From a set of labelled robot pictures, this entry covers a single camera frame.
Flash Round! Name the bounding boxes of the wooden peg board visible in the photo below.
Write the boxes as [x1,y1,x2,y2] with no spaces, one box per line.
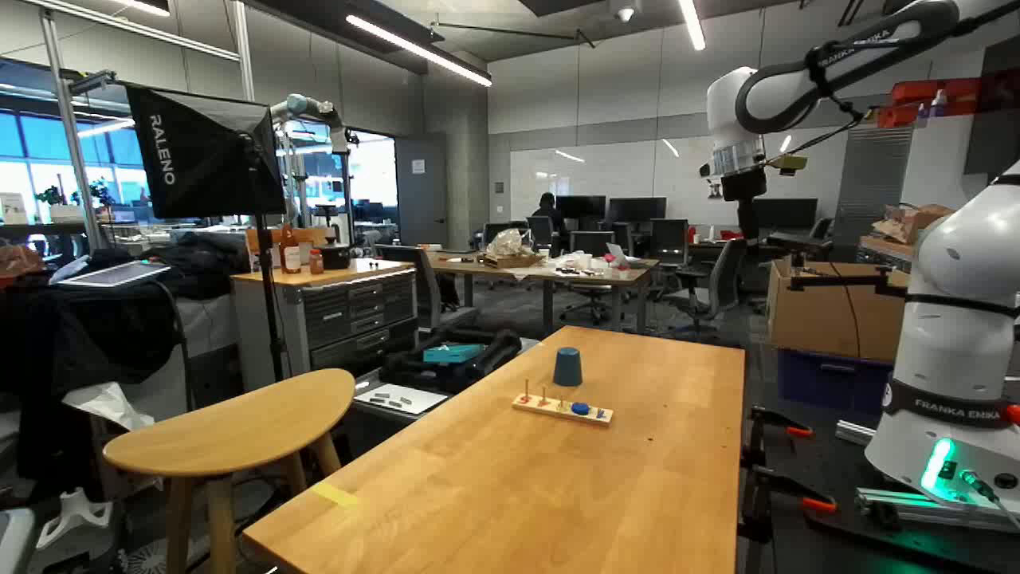
[513,391,615,427]

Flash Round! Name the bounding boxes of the blue storage bin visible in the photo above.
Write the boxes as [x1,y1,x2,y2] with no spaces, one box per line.
[778,352,889,415]

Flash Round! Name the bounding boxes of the wooden half-round stool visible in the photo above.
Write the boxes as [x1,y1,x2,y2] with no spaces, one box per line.
[101,366,352,574]

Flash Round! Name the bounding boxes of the grey drawer cabinet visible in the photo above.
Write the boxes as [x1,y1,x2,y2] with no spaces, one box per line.
[231,259,418,390]

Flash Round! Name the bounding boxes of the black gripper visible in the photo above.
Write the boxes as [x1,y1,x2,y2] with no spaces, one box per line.
[721,168,765,200]

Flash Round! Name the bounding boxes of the black bag on floor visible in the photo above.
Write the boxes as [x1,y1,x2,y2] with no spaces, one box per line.
[379,327,521,397]

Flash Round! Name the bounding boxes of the cardboard box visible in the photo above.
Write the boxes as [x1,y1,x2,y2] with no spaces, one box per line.
[769,259,903,365]

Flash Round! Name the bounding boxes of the black softbox light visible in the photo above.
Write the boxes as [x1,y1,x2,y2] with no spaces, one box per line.
[124,82,283,217]

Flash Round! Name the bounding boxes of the blue plastic cup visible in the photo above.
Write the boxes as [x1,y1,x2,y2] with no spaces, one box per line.
[553,349,584,387]

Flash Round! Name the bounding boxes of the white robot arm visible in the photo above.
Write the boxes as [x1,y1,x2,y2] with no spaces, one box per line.
[705,0,1020,510]

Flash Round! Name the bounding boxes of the background wooden desk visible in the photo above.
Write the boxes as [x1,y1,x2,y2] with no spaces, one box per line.
[432,252,657,333]

